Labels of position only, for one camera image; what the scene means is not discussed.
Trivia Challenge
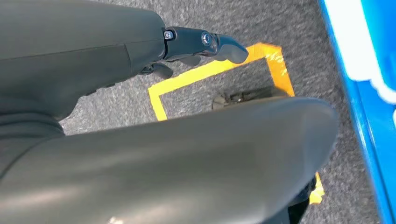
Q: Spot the blue metal shelf rack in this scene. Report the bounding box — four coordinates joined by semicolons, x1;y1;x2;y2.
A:
318;0;396;224

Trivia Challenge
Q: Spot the yellow floor tape square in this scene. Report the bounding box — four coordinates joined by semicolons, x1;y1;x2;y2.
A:
148;42;325;205

